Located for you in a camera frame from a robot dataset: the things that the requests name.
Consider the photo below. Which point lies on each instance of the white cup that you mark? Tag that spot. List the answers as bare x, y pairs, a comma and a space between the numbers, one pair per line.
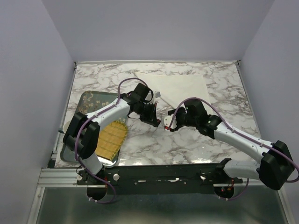
65, 126

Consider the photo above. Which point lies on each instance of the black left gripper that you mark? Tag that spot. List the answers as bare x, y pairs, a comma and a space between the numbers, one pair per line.
151, 119

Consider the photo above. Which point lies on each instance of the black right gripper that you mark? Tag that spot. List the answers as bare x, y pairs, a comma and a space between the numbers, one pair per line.
181, 110

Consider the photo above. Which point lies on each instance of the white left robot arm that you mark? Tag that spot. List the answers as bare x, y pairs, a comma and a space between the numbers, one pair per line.
83, 131

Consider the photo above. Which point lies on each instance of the cream cloth napkin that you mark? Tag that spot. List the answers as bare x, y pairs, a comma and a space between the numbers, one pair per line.
176, 88

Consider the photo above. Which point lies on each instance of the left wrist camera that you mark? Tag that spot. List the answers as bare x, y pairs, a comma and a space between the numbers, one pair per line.
157, 94

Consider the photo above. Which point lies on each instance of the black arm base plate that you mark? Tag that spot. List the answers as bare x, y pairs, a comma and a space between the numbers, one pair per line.
202, 178

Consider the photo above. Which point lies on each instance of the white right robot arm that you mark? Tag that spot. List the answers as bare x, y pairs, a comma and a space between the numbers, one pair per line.
271, 163

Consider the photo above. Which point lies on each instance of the yellow bamboo mat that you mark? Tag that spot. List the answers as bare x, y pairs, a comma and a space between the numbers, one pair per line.
111, 139

